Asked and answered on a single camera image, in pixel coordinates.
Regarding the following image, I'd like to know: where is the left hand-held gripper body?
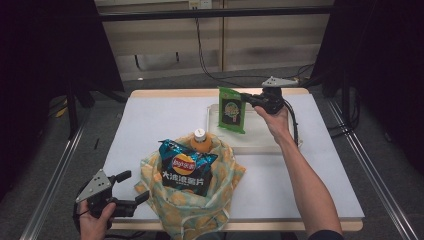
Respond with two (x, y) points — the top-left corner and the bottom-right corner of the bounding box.
(75, 169), (138, 220)

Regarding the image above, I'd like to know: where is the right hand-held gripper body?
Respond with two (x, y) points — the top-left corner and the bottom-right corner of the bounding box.
(252, 75), (300, 116)

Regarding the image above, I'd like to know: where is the green snack packet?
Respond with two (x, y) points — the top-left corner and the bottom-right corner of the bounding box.
(217, 86), (248, 135)

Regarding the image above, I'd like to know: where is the white plastic tray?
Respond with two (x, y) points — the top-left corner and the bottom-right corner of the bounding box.
(205, 103), (304, 156)

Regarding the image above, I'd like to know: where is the orange-print cloth bag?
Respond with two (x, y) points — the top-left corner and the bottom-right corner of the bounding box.
(134, 132), (247, 240)

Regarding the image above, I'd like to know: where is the blue potato chip bag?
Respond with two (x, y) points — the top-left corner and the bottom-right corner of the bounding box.
(158, 138), (219, 198)

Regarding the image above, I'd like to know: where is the orange juice bottle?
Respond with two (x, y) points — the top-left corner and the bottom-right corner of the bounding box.
(189, 128), (214, 154)

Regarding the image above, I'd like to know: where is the person's right hand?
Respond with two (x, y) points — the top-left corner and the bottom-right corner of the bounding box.
(253, 105), (291, 145)

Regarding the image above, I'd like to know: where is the person's left hand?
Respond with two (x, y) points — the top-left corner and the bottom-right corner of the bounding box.
(78, 201), (118, 240)

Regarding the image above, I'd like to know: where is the black metal stand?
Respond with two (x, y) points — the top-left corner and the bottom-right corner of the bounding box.
(301, 66), (361, 138)
(64, 76), (129, 139)

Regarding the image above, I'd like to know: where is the black horizontal bar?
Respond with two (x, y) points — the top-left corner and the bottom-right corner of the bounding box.
(99, 5), (334, 23)

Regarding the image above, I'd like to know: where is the dark curtain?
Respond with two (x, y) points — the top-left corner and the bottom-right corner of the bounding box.
(311, 0), (424, 174)
(0, 0), (124, 201)

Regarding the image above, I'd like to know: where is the person's lap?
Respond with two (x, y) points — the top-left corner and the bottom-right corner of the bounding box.
(199, 231), (301, 240)

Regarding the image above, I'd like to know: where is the left hand-held gripper cable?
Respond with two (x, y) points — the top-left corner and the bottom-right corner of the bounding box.
(72, 181), (93, 234)

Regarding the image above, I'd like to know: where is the hand-held gripper cable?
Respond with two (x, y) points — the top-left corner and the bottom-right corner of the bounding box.
(72, 181), (93, 234)
(283, 99), (300, 148)

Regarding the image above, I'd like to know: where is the right hand-held gripper cable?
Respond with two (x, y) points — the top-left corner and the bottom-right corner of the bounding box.
(283, 99), (300, 148)

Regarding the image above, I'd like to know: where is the aluminium floor rail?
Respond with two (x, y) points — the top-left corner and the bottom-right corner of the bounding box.
(19, 126), (86, 240)
(328, 99), (418, 240)

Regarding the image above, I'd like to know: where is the black wall cable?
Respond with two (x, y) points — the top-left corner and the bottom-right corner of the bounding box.
(194, 18), (316, 88)

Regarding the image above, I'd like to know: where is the white wall socket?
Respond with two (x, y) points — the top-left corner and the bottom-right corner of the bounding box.
(188, 0), (213, 10)

